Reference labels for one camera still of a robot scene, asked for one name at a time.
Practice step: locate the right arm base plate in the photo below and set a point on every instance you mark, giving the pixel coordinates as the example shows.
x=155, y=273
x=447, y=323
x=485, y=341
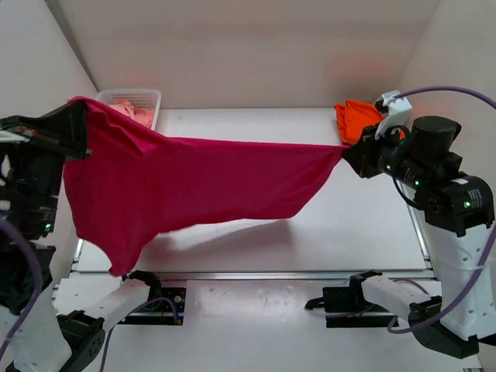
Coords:
x=346, y=307

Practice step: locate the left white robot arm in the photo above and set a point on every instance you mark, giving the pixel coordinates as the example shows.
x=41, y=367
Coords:
x=40, y=338

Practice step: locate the white plastic basket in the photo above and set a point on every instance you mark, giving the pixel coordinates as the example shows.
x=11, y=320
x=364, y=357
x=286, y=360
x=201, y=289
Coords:
x=140, y=97

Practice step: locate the aluminium table rail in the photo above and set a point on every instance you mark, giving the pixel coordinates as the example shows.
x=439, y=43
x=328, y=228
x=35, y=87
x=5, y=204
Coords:
x=269, y=276

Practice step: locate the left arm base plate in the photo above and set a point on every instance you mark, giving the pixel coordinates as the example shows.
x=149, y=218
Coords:
x=165, y=308

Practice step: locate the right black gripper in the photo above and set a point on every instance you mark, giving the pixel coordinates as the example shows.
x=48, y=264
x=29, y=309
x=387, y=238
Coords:
x=356, y=155

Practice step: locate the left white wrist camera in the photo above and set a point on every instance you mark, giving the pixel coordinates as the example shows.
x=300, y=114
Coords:
x=8, y=137

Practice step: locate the pink t shirt in basket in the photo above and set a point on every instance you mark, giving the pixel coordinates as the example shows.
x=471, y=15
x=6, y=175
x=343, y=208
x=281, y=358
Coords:
x=143, y=116

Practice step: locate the magenta t shirt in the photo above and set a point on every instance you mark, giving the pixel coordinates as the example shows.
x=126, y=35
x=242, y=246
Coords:
x=138, y=183

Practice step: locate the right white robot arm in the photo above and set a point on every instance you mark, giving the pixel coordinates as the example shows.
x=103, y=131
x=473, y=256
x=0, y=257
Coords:
x=458, y=210

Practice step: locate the orange folded t shirt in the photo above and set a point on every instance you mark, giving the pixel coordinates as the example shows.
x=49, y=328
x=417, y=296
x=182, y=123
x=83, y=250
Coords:
x=353, y=117

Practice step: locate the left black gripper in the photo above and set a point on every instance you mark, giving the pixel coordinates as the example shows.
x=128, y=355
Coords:
x=75, y=115

